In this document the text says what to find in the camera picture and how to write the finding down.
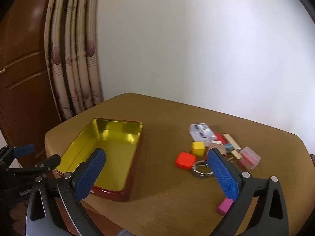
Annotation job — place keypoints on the red gold toffee tin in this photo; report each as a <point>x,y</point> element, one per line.
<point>107,151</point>

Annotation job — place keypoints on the red rectangular block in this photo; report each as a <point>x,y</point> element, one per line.
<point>220,138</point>

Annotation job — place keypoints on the brown wooden door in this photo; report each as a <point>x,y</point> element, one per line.
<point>28,109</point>

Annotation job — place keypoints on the pink rectangular block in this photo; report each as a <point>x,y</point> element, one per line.
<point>224,206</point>

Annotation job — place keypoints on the clear plastic labelled box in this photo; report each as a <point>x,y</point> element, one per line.
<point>202,133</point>

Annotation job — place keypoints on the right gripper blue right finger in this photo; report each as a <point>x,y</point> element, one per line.
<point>270,214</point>

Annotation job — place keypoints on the orange-red rounded square case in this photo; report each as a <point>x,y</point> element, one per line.
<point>185,160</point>

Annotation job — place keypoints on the white cube block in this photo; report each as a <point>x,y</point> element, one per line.
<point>217,143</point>

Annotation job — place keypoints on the beige patterned curtain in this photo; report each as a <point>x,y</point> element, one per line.
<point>70,48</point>

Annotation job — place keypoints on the gold metallic long box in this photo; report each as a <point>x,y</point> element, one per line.
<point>231,141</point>

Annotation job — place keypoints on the clear pink small box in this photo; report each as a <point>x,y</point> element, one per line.
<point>250,159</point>

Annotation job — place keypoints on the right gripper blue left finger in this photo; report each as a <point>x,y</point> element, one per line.
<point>74,187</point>

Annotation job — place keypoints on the pink red cosmetic carton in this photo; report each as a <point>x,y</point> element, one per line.
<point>221,150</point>

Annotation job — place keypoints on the small gold foil box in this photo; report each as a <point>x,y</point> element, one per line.
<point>237,155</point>

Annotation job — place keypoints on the blue patterned small box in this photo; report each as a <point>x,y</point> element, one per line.
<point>229,147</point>

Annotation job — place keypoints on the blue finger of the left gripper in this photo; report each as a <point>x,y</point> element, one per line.
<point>23,150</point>
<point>43,167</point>

